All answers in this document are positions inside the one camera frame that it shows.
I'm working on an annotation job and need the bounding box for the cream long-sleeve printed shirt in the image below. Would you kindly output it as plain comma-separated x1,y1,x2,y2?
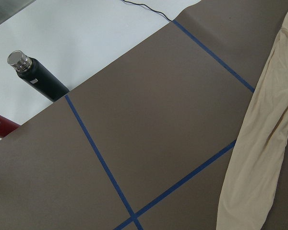
216,12,288,230

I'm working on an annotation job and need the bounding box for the black bottle with steel cap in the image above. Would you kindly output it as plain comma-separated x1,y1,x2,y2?
7,50,69,102

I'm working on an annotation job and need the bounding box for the red cylindrical bottle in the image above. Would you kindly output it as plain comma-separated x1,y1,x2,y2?
0,115,20,138

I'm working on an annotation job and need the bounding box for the thin black cable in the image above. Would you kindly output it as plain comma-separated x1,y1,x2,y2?
121,0,172,22

